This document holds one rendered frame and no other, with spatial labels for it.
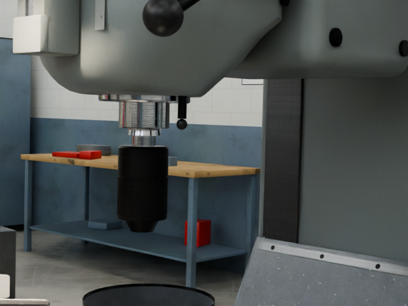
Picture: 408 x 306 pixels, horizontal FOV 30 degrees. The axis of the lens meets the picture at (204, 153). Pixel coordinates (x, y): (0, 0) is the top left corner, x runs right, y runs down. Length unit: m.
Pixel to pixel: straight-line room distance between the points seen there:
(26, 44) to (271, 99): 0.52
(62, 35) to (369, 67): 0.33
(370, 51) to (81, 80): 0.30
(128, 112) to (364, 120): 0.39
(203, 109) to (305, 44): 5.74
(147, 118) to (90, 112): 6.90
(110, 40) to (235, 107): 5.60
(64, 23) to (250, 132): 5.48
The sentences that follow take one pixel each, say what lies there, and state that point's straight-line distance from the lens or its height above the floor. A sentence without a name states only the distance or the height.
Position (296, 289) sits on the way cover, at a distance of 1.04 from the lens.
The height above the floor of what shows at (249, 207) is 0.57.
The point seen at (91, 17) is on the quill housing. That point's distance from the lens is 0.63.
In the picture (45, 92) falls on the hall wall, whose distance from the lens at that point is 8.21.
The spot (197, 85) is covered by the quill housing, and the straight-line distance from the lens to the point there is 0.67.
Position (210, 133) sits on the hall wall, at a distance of 6.37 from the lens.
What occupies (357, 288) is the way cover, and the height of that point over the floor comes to 1.08.
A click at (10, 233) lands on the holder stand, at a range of 0.96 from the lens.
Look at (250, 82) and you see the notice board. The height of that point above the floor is 1.55.
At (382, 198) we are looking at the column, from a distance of 0.99.
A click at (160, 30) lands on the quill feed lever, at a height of 1.35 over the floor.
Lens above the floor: 1.30
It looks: 3 degrees down
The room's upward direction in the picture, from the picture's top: 2 degrees clockwise
